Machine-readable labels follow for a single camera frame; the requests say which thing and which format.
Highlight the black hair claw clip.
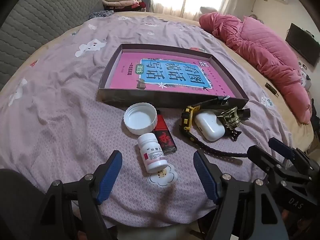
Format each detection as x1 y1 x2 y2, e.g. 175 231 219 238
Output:
225 128 242 141

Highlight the white earbuds case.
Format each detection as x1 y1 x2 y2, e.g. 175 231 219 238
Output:
195 109 225 142

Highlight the white pill bottle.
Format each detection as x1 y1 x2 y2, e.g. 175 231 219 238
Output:
137 133 168 174

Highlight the white plastic jar lid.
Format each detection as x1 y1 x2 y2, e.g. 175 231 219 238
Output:
123 102 157 135

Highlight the red black lighter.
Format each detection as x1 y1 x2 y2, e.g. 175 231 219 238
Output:
153 110 177 155

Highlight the yellow black wristwatch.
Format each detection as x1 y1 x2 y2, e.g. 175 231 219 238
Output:
180 96 247 158

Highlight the black gold lipstick tube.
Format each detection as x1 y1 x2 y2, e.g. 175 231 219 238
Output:
236 108 251 119

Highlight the lilac patterned bed sheet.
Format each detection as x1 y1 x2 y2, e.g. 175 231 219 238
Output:
1 15 293 227

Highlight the pink quilted comforter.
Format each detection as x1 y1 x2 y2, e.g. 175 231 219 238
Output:
199 12 311 124

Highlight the black flat television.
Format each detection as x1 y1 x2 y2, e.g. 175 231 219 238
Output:
285 23 319 67

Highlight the pink blue book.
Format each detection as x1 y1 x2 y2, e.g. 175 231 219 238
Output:
103 51 235 97

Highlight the dark shallow cardboard box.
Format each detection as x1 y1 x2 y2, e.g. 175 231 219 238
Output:
99 44 248 109

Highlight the dark patterned cloth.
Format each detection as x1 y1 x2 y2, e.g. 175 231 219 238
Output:
88 10 114 20

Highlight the grey quilted headboard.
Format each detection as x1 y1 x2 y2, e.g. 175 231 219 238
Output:
1 0 103 87

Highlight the stack of folded clothes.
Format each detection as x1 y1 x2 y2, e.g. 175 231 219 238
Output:
103 0 151 12

